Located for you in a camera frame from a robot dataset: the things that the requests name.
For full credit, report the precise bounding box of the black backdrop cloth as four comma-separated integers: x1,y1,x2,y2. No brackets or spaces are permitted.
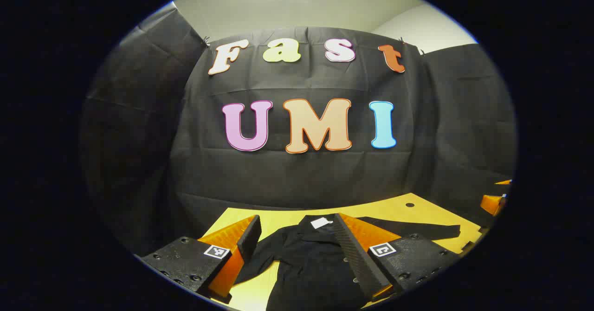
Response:
79,6,518,256

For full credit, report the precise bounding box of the black table edge clamp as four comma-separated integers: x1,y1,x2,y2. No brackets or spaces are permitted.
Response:
460,227,489,252

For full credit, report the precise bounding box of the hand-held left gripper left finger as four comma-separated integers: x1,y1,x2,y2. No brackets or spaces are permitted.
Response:
141,215,262,305

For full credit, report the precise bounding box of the black button shirt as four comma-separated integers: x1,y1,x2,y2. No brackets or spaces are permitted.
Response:
232,214,461,311

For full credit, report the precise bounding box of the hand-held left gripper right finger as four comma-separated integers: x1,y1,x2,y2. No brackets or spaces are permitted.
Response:
333,213,462,302

